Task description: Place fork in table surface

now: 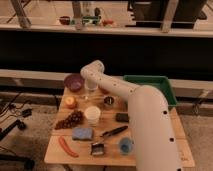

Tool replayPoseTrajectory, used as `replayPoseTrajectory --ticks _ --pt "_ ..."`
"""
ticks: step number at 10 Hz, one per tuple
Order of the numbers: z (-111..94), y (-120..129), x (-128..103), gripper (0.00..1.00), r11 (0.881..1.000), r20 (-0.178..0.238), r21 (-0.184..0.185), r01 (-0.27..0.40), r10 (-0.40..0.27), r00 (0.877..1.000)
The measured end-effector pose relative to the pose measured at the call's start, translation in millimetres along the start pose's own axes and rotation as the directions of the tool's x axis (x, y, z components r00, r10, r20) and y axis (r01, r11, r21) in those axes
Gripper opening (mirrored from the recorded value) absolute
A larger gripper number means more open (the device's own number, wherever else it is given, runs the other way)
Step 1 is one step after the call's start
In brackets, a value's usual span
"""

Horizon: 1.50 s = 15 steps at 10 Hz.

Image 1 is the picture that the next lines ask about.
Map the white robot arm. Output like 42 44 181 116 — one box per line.
80 60 183 171

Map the small metal round cup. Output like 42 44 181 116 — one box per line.
104 96 115 107

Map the clear drinking glass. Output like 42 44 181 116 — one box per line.
85 79 98 92

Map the white paper cup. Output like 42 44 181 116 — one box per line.
84 106 101 126

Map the purple bowl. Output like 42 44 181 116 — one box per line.
64 74 84 92

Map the black rectangular block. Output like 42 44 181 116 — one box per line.
115 113 129 122

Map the red yellow apple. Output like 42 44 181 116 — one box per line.
65 96 77 109

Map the wooden table board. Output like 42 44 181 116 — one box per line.
43 85 196 168

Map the bunch of dark grapes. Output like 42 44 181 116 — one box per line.
55 110 83 130

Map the green plastic bin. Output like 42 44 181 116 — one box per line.
123 75 177 109

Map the blue sponge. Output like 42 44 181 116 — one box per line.
72 127 93 140

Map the blue small cup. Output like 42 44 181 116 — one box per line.
119 137 133 155

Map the small metal square container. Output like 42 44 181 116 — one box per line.
90 142 105 156

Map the green white background box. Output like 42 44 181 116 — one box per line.
82 16 100 25

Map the dark red background bowl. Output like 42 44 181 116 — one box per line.
59 16 70 25

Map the black handled fork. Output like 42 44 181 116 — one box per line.
100 126 128 138

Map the black cable bundle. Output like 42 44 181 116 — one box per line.
0 93 36 171

